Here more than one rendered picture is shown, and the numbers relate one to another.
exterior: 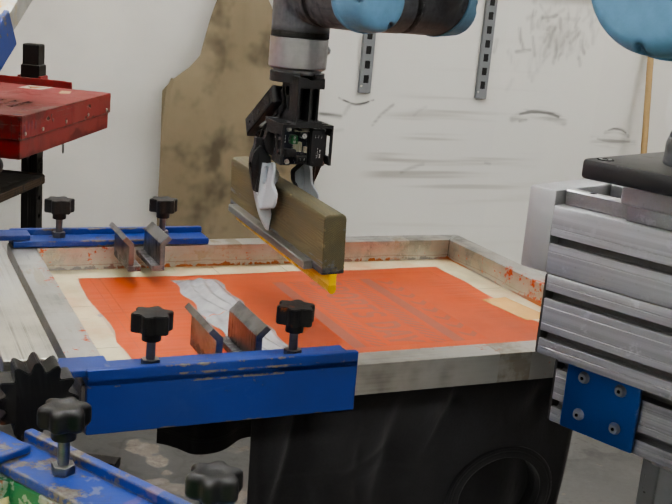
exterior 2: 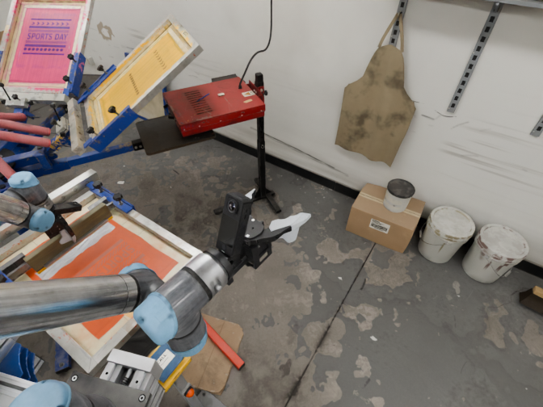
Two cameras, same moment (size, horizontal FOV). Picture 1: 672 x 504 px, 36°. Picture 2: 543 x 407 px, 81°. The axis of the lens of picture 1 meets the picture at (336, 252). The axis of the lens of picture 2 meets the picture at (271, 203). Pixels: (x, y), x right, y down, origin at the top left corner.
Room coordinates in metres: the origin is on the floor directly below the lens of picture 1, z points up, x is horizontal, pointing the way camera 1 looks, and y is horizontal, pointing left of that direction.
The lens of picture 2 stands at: (1.66, -1.06, 2.16)
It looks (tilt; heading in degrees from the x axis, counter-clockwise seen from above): 46 degrees down; 59
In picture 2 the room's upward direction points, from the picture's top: straight up
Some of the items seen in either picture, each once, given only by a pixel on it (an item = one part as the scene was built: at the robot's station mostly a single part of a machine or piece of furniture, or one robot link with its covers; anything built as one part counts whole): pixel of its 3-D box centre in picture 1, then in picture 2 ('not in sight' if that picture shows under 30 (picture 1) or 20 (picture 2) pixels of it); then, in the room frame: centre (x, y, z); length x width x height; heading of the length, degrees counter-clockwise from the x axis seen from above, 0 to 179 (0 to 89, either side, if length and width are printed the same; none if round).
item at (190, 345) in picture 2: not in sight; (178, 323); (1.64, -0.75, 1.56); 0.11 x 0.08 x 0.11; 110
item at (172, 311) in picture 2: not in sight; (173, 306); (1.64, -0.77, 1.65); 0.11 x 0.08 x 0.09; 20
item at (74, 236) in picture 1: (111, 251); (112, 201); (1.54, 0.35, 0.98); 0.30 x 0.05 x 0.07; 115
